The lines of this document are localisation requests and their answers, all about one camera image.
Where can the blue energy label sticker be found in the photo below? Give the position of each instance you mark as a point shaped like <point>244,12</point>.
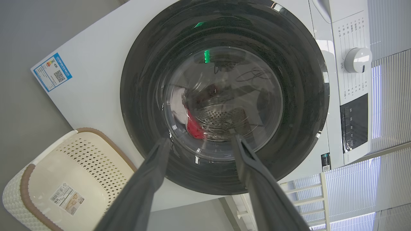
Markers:
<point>52,72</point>

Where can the white front-loading washing machine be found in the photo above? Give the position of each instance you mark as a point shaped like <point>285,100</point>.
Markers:
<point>96,70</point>

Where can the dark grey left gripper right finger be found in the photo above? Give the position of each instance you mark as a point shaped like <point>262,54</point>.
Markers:
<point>269,205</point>

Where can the black washer display panel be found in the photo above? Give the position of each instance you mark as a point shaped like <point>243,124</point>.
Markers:
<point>354,123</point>

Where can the round black glass washer door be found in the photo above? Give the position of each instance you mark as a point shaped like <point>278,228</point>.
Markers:
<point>147,64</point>

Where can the stainless steel washing machine drum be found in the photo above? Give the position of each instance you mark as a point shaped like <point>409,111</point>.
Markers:
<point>221,118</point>

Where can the cream perforated laundry basket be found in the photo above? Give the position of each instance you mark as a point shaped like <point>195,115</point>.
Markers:
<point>80,179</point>

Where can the black QR code sticker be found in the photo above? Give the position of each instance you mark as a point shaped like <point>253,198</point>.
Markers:
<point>325,162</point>

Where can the red garment with white trim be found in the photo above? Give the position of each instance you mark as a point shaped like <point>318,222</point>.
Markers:
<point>195,128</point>

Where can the printed paper product label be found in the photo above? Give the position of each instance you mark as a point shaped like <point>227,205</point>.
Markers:
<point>67,199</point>

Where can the white washing machine dial knob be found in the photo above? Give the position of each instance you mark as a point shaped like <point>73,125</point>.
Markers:
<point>357,60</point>

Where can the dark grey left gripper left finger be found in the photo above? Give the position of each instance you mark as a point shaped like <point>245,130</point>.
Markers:
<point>138,199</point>

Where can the white railing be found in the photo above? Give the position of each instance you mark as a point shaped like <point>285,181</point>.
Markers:
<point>324,199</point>

